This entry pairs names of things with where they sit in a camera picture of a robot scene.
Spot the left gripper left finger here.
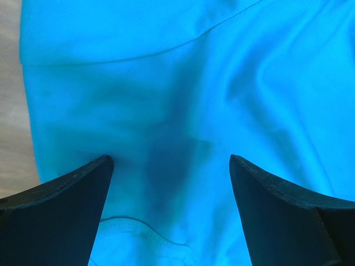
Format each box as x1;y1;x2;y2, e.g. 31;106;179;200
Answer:
1;156;114;266

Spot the teal t shirt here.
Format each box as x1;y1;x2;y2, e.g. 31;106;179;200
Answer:
20;1;354;265

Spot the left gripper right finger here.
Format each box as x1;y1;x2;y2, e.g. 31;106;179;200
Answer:
229;155;354;266

